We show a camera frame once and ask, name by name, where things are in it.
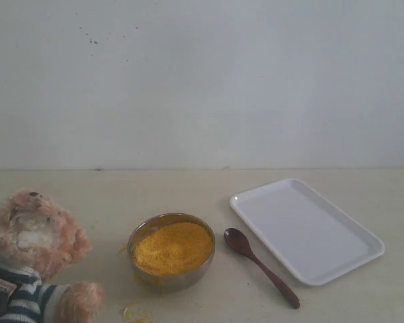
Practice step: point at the brown plush teddy bear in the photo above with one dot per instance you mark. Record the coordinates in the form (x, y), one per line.
(38, 239)

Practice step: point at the dark brown wooden spoon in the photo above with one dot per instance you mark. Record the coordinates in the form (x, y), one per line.
(239, 243)

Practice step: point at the yellow millet grains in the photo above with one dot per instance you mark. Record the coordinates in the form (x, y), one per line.
(173, 249)

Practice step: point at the spilled yellow grain pile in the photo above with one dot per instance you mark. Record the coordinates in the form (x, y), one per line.
(137, 312)

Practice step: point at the steel bowl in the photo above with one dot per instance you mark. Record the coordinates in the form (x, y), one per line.
(171, 282)

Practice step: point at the white rectangular plastic tray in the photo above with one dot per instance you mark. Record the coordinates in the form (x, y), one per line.
(315, 240)

